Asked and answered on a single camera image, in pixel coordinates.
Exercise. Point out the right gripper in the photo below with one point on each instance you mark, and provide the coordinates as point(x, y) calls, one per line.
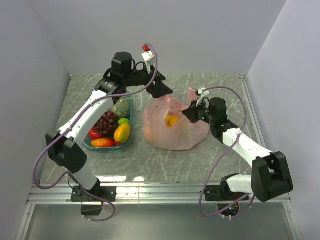
point(189, 113)

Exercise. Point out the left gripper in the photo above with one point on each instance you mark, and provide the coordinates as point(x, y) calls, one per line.
point(160, 89)

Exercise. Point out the orange peach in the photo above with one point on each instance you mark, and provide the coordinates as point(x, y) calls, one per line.
point(174, 120)

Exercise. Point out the pink plastic bag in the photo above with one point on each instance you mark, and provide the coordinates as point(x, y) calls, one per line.
point(183, 136)

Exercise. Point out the yellow orange fruit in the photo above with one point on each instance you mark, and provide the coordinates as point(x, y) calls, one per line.
point(168, 119)

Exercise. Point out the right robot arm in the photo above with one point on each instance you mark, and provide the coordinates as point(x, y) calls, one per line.
point(270, 174)

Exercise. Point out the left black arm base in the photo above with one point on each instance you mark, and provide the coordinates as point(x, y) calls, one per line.
point(92, 203)

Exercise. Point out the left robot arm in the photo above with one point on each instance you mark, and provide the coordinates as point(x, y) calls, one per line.
point(63, 145)

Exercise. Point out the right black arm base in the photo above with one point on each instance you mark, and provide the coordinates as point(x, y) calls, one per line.
point(220, 193)

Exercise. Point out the netted cantaloupe melon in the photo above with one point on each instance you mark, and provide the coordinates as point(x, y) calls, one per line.
point(122, 108)

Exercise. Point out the small green fruit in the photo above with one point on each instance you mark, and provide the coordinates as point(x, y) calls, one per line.
point(123, 120)

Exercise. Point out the orange mango at tray bottom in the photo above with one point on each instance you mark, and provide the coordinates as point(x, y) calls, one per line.
point(122, 133)

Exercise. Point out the purple grape bunch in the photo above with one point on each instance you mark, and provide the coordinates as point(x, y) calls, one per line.
point(107, 124)

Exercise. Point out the red orange long fruit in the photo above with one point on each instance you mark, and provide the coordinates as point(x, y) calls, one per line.
point(104, 142)

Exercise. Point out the red apple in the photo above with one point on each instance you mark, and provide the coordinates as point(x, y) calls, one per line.
point(94, 134)

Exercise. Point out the teal plastic fruit tray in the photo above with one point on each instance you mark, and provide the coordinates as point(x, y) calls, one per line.
point(87, 141)

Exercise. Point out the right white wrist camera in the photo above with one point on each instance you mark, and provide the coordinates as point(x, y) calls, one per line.
point(201, 92)

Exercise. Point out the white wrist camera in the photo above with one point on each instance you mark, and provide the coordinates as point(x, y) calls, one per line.
point(201, 92)
point(148, 57)

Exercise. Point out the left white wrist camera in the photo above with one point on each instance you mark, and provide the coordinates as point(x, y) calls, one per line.
point(148, 57)

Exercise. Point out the aluminium mounting rail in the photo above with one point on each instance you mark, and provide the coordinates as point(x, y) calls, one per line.
point(125, 193)

